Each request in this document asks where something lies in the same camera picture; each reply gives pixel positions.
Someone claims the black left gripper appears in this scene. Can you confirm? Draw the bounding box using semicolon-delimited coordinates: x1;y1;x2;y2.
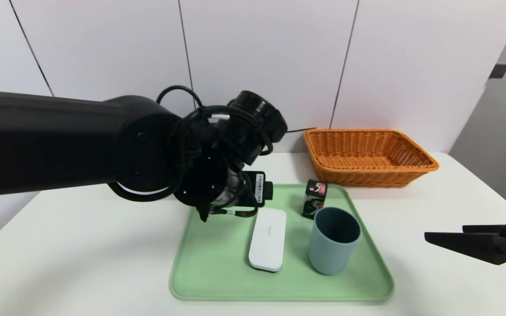
211;168;273;208

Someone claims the black snack box pink print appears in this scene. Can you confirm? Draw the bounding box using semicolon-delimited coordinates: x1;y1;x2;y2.
302;179;328;220

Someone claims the white rectangular plastic case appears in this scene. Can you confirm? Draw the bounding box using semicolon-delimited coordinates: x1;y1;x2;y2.
248;208;287;273

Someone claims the blue-grey plastic cup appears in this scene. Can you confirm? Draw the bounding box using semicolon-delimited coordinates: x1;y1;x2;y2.
308;207;362;276

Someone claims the orange wicker basket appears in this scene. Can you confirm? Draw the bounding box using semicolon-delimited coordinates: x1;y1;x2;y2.
303;128;439;189

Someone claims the light green plastic tray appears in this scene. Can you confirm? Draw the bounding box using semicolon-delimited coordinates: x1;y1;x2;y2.
169;183;395;302

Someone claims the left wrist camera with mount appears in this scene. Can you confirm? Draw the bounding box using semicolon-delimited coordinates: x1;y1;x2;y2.
218;90;289;166

